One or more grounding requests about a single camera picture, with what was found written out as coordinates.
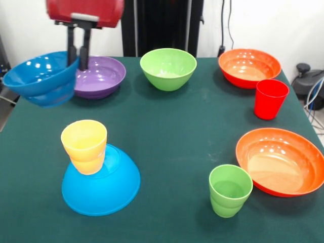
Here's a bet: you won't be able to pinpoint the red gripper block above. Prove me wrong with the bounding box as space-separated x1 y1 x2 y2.
46 0 125 71

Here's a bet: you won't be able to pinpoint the dark blue plastic bowl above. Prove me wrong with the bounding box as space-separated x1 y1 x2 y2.
3 51 81 109

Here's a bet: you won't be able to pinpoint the red plastic cup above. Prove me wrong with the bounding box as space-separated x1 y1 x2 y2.
254 79 290 120

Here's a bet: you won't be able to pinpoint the black equipment box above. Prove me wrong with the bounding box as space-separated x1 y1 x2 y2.
0 35 12 76

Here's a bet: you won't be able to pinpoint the orange plastic bowl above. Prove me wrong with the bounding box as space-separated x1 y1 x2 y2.
218 48 282 90
235 128 324 197

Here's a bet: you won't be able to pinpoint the black wall cable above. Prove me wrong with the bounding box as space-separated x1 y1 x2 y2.
218 0 235 58

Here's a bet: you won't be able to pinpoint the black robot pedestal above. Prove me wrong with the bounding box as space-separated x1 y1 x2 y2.
118 0 205 58

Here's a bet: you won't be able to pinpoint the yellow stepped plastic cup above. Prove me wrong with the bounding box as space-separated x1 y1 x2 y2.
60 119 108 176

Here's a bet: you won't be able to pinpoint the light blue plastic bowl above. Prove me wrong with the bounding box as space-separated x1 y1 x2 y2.
61 143 141 217

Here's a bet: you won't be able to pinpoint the blue and white cables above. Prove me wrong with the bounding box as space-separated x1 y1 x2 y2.
305 77 324 130

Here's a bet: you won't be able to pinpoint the purple plastic bowl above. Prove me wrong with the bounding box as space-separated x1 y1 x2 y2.
73 56 127 100

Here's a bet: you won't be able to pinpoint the green stepped plastic cup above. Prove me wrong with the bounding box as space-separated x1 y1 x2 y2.
209 164 254 219

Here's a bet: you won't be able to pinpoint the light green plastic bowl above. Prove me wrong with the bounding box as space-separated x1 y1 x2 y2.
139 48 197 92

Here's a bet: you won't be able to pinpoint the dark green tablecloth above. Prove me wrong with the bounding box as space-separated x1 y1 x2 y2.
0 55 324 243

